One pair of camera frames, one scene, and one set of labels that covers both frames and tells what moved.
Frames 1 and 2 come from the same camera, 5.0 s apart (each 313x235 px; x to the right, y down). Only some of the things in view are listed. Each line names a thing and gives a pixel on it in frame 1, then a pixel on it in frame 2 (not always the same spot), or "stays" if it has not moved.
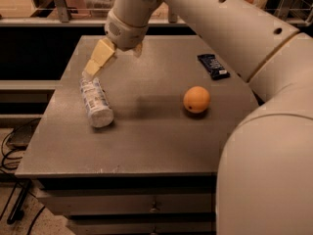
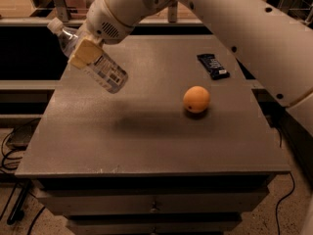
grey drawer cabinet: [176, 103] stays
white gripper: [127, 33] to [105, 23]
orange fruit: [196, 99] stays
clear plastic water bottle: [96, 102] to [104, 68]
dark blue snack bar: [213, 66] stays
